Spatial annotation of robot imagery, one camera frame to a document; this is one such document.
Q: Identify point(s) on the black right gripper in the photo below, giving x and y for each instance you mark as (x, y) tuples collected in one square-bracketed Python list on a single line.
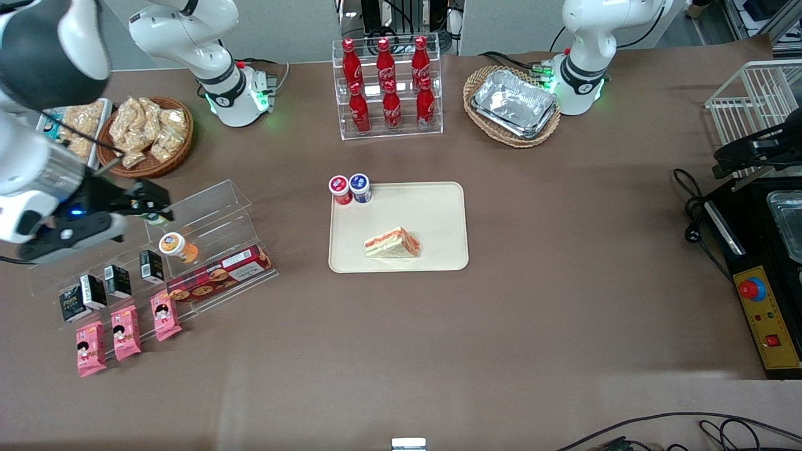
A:
[(98, 195)]

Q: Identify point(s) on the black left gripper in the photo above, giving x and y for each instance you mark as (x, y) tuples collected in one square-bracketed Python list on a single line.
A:
[(747, 150)]

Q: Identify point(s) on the triangular sandwich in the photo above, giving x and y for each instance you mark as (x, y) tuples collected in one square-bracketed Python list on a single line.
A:
[(393, 243)]

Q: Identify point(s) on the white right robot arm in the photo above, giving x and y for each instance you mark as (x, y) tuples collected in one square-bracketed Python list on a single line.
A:
[(31, 169)]

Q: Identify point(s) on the metal tray in machine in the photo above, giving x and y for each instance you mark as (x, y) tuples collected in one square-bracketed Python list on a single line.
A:
[(788, 219)]

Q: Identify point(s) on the white rectangular snack tray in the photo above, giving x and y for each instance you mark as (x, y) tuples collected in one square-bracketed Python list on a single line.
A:
[(105, 125)]

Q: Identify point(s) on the beige plastic tray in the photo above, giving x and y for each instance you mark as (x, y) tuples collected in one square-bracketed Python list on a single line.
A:
[(438, 213)]

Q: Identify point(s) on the brown wicker basket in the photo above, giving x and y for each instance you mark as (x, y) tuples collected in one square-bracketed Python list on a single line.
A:
[(150, 168)]

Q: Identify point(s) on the clear bagged brown snack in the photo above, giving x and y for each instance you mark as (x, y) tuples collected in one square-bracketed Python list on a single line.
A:
[(130, 156), (127, 119), (165, 145), (170, 119)]

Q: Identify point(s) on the orange lidded cup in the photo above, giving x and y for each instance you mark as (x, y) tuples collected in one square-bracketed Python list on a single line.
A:
[(175, 245)]

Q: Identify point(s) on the clear acrylic stepped display stand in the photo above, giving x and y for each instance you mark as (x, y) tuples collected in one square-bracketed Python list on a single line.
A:
[(56, 279), (213, 213)]

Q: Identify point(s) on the small black carton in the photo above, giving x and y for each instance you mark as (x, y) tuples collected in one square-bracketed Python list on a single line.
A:
[(71, 305), (94, 291), (118, 282), (151, 267)]

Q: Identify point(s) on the black sealing machine yellow panel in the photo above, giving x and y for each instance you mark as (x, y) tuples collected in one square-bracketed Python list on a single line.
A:
[(749, 225)]

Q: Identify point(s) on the red cookie box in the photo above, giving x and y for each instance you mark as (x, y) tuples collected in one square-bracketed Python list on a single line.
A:
[(219, 275)]

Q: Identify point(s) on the wrapped brown snack bars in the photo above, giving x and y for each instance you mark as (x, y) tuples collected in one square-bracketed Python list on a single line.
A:
[(84, 119)]

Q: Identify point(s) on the pink snack packet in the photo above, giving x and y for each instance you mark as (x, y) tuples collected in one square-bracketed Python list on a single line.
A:
[(91, 351), (166, 317), (126, 333)]

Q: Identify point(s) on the teal snack packet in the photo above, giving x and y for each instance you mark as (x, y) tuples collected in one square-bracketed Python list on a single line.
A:
[(51, 124)]

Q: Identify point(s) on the red emergency stop button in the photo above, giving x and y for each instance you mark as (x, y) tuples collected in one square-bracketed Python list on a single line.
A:
[(752, 289)]

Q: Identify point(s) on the red lidded small jar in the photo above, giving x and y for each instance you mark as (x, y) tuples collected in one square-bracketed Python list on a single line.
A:
[(339, 186)]

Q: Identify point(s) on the blue lidded small jar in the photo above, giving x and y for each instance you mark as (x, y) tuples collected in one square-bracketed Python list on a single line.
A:
[(359, 184)]

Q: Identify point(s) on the red cola bottle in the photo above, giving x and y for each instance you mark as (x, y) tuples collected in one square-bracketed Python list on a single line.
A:
[(351, 66), (385, 64), (392, 111), (425, 108), (420, 61), (359, 113)]

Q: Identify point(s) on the stacked aluminium foil trays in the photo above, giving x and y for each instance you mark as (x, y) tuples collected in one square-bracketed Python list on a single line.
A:
[(514, 100)]

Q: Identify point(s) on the light wicker basket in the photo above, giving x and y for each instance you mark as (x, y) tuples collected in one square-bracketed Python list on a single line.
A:
[(482, 128)]

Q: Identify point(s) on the clear acrylic bottle rack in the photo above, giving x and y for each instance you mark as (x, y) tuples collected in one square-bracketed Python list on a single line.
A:
[(404, 134)]

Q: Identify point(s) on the small white block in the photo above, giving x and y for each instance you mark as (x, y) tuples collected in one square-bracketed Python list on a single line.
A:
[(408, 445)]

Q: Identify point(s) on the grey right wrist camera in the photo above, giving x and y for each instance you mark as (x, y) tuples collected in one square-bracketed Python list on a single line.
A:
[(75, 237)]

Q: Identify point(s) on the aluminium frame rack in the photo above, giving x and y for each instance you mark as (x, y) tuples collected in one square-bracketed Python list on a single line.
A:
[(761, 19)]

